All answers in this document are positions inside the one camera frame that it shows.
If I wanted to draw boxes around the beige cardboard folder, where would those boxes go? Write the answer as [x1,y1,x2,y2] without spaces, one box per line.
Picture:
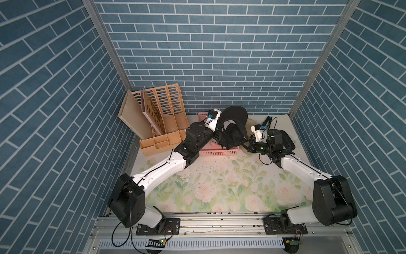
[118,90,153,140]

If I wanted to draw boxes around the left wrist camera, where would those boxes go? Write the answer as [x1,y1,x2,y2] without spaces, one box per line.
[205,109,221,132]

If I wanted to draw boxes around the wanted poster book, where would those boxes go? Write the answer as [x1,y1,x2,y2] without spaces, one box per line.
[141,90,166,135]

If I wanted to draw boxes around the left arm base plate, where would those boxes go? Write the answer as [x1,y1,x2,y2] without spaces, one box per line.
[136,218,180,236]

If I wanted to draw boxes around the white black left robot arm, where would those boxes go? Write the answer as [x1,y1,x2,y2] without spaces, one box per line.
[108,122,224,228]

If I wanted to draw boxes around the pink plastic basket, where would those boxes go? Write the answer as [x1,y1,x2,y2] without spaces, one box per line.
[198,113,240,156]

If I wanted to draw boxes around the aluminium mounting rail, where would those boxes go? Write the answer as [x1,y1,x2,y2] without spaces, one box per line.
[84,212,362,254]

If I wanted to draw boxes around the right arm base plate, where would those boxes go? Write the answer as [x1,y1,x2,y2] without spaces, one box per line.
[263,217,308,235]

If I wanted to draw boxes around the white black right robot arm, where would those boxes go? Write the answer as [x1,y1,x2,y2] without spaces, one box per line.
[241,130,357,230]

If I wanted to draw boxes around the floral table mat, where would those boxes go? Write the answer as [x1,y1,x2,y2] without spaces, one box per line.
[146,148,313,212]

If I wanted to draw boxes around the black baseball cap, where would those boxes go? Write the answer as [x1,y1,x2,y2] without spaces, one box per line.
[216,105,248,150]

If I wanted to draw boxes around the black stapler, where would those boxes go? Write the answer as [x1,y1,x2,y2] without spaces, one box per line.
[262,116,273,129]

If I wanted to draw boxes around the black oval remote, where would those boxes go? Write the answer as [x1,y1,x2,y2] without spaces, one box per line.
[280,130,296,151]

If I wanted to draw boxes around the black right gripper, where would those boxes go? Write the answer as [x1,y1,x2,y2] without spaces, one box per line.
[240,139,272,157]

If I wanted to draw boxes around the beige baseball cap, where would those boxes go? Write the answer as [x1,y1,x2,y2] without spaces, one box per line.
[245,118,257,140]

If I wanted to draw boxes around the orange plastic file organizer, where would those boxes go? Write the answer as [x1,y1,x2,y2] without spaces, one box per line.
[140,84,189,156]

